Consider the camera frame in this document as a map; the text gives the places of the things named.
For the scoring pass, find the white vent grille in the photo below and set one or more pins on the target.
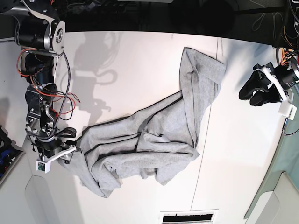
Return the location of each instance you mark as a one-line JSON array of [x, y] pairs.
[[188, 217]]

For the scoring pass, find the blue black clutter pile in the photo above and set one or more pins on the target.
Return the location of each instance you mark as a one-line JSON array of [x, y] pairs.
[[8, 153]]

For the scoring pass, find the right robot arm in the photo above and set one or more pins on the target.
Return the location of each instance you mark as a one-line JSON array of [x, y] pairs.
[[40, 34]]

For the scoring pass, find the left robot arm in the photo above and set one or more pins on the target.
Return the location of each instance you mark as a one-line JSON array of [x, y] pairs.
[[286, 39]]

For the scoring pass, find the grey t-shirt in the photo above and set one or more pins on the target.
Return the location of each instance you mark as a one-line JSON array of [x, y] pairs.
[[159, 140]]

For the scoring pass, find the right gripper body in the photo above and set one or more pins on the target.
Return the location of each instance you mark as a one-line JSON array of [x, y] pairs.
[[58, 143]]

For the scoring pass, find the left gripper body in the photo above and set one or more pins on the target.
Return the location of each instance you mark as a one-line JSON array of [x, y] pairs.
[[288, 77]]

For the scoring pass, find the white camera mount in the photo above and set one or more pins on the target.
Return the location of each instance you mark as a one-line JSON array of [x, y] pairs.
[[44, 164], [287, 109]]

